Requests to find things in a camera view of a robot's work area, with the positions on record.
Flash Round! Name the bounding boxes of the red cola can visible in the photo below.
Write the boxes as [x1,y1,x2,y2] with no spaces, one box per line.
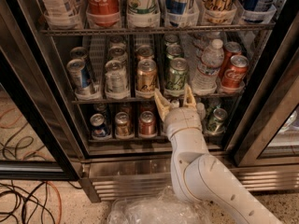
[221,55,249,89]
[219,41,242,78]

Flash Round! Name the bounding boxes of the left glass fridge door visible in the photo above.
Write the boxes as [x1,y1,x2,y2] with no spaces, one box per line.
[0,0,84,180]

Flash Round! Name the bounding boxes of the wire shelf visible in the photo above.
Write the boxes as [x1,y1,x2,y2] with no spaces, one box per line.
[71,93,242,105]
[39,23,275,36]

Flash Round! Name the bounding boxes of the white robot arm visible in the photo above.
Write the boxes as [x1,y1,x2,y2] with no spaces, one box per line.
[154,86,282,224]

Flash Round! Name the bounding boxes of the green can bottom shelf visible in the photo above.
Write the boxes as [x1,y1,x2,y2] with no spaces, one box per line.
[206,108,227,133]

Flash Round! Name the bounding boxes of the white silver can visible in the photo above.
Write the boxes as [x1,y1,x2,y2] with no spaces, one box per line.
[108,35,127,49]
[108,46,128,65]
[105,60,127,93]

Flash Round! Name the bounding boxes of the dark juice bottle white cap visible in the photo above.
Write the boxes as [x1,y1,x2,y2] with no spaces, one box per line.
[170,99,180,108]

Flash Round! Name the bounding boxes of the middle wire shelf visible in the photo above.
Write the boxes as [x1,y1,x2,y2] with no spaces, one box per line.
[71,93,242,105]

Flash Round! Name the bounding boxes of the glass fridge door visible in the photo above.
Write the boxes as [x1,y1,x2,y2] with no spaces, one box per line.
[0,0,84,180]
[232,14,299,167]

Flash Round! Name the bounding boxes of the top wire shelf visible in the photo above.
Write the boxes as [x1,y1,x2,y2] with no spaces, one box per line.
[39,23,275,36]

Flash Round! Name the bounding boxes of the clear water bottle middle shelf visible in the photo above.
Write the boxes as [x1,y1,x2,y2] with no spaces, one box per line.
[192,39,224,90]

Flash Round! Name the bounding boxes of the gold soda can rear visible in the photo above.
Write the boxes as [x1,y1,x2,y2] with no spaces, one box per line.
[136,45,154,61]

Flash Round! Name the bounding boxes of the gold can bottom shelf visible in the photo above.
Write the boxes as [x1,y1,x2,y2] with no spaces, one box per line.
[115,112,132,137]

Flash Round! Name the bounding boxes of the blue silver can rear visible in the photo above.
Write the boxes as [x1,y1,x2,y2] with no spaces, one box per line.
[70,47,91,64]

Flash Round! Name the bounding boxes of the green soda can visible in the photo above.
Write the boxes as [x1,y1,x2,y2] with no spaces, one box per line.
[164,34,179,47]
[165,44,184,72]
[165,58,189,91]

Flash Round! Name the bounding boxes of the clear plastic bag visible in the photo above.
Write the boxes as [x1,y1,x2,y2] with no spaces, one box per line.
[107,186,212,224]

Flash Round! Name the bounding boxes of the orange cable on floor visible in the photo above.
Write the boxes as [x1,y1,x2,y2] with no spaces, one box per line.
[46,180,63,224]

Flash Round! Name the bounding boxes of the red cola can rear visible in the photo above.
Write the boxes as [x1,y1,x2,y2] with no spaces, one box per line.
[219,41,242,78]

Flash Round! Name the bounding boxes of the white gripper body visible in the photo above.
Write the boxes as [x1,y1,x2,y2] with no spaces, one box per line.
[164,107,202,138]

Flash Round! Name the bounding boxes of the green soda can rear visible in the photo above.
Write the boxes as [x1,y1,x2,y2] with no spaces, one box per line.
[164,34,179,47]

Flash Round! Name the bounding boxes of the blue silver can front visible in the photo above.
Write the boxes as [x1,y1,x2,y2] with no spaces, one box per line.
[66,59,95,95]

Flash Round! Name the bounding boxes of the gold soda can front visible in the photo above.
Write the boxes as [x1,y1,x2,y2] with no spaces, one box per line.
[136,59,157,92]

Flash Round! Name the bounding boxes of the small water bottle bottom shelf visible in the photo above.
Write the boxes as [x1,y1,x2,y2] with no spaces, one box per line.
[196,103,206,120]

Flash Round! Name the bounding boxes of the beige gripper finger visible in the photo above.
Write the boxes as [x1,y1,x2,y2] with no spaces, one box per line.
[154,89,172,120]
[183,84,196,108]

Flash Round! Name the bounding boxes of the red can bottom shelf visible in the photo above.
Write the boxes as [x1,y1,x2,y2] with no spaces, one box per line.
[139,111,156,135]

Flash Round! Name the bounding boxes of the red cola can front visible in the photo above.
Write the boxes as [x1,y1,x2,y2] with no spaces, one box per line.
[221,55,249,89]

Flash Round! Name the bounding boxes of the stainless fridge base grille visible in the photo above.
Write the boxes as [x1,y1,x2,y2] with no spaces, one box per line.
[79,154,299,203]

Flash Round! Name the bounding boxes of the white label bottle top shelf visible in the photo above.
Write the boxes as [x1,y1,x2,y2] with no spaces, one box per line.
[36,0,84,18]

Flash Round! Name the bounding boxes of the white silver can rear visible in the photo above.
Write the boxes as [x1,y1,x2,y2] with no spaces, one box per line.
[108,35,127,49]

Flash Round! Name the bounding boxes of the red cola bottle top shelf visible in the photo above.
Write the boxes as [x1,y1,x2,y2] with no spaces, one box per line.
[87,0,120,27]

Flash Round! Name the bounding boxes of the white silver can front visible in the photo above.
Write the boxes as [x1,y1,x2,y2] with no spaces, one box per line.
[105,60,127,93]

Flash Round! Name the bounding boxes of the right glass fridge door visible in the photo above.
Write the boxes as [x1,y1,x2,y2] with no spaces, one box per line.
[232,14,299,167]

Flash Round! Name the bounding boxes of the green soda can front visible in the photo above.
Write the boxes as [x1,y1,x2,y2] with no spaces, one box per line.
[165,58,189,91]

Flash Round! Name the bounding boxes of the blue can bottom shelf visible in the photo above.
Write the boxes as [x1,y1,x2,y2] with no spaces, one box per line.
[90,113,110,138]

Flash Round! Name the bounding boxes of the gold soda can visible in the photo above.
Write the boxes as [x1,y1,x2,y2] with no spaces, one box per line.
[136,59,157,92]
[136,45,154,61]

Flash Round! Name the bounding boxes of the black cables on floor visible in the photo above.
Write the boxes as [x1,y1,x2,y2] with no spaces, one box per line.
[0,180,82,224]

